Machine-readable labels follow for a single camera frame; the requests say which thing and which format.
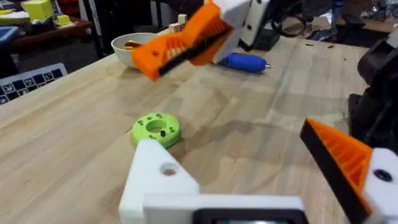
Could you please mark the orange white left gripper right finger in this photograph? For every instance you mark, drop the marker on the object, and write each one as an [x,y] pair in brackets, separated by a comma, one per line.
[345,158]

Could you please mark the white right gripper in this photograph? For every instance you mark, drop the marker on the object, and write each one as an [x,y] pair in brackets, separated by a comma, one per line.
[255,21]

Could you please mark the bare white left gripper left finger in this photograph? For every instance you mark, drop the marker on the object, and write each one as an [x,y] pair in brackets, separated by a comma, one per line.
[152,183]

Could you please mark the wooden toy blocks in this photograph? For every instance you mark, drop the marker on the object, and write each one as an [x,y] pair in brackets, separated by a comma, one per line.
[178,24]

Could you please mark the green disc with holes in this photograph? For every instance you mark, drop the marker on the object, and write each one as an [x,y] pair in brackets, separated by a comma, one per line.
[169,137]

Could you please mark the white tub with toys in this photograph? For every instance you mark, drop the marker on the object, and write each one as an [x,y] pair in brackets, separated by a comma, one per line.
[124,51]

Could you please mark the blue bottle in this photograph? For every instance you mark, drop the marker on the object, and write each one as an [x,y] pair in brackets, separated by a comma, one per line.
[337,11]

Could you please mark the small yellow block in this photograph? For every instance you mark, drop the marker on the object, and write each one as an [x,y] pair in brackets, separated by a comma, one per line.
[63,20]

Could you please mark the brown wooden side table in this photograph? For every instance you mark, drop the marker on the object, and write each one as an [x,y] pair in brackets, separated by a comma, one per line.
[62,32]

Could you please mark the board with black square markers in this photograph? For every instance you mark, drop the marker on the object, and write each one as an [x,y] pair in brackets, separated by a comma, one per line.
[28,82]

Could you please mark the large yellow box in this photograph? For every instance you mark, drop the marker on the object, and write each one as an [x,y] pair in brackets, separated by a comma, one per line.
[38,9]

